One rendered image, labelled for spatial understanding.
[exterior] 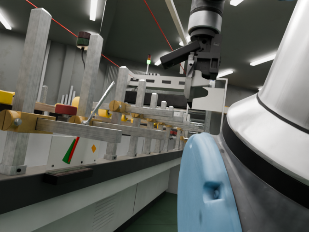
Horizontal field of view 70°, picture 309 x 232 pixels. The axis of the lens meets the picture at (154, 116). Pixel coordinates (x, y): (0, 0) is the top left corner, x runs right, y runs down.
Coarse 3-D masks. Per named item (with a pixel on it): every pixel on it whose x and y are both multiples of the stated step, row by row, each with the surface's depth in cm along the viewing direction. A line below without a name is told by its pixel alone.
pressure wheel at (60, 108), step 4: (56, 104) 85; (60, 104) 84; (64, 104) 84; (68, 104) 87; (56, 108) 84; (60, 108) 83; (64, 108) 84; (68, 108) 84; (72, 108) 85; (76, 108) 87; (56, 112) 84; (60, 112) 83; (64, 112) 83; (68, 112) 84; (72, 112) 85; (76, 112) 88; (64, 116) 86; (68, 116) 87
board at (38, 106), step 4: (12, 100) 74; (8, 104) 73; (36, 104) 84; (40, 104) 86; (44, 104) 87; (36, 108) 84; (40, 108) 86; (44, 108) 88; (48, 108) 90; (52, 108) 92; (52, 112) 92; (100, 116) 127; (104, 120) 132; (108, 120) 136; (120, 124) 152; (124, 124) 158; (128, 124) 164; (156, 128) 231
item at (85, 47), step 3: (78, 45) 82; (81, 45) 81; (84, 45) 81; (81, 48) 83; (84, 48) 84; (87, 48) 81; (81, 51) 83; (81, 54) 83; (84, 63) 82; (84, 66) 82; (84, 69) 82
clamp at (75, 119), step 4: (72, 116) 76; (76, 116) 75; (80, 116) 77; (72, 120) 76; (76, 120) 75; (80, 120) 75; (84, 120) 77; (92, 120) 81; (96, 120) 84; (100, 120) 86
